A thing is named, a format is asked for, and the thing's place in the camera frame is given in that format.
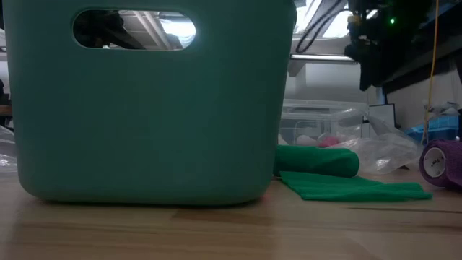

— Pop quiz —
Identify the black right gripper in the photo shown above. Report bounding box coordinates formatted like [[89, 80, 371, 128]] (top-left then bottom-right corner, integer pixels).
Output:
[[344, 0, 385, 91]]

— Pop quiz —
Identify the clear zip bag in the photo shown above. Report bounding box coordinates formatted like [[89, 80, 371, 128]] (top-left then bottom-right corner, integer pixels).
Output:
[[339, 108, 411, 145]]

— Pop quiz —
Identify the red item in container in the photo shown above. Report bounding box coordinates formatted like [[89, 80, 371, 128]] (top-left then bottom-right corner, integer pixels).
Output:
[[318, 136, 340, 148]]

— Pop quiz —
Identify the green bandage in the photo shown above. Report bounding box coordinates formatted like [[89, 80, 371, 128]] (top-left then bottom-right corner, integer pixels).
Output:
[[274, 144, 433, 202]]

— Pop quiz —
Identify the purple bandage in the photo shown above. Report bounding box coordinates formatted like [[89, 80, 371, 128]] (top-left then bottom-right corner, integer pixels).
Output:
[[418, 139, 462, 191]]

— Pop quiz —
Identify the clear plastic bag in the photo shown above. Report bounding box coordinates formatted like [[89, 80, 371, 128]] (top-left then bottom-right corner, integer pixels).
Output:
[[331, 135, 422, 175], [0, 125, 18, 174]]

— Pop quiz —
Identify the teal plastic bin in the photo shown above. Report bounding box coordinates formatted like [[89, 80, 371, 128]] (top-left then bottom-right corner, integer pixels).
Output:
[[1, 0, 297, 207]]

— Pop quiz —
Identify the white framed board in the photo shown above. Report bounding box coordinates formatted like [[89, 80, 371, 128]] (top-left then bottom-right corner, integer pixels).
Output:
[[367, 103, 397, 138]]

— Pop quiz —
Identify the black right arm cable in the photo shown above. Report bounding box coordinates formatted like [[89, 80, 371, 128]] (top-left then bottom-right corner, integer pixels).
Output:
[[295, 0, 350, 54]]

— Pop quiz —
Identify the ceiling light tube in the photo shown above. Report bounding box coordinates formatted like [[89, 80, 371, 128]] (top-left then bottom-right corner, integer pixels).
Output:
[[290, 53, 357, 63]]

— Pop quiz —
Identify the blue plastic crate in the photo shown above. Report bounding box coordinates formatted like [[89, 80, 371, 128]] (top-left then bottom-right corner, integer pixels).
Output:
[[404, 115, 461, 144]]

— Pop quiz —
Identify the clear plastic lidded container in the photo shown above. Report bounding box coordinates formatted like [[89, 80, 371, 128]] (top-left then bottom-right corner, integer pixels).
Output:
[[279, 100, 369, 147]]

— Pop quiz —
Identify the white roll in container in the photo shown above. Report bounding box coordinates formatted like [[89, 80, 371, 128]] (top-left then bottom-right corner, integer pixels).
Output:
[[295, 135, 317, 147]]

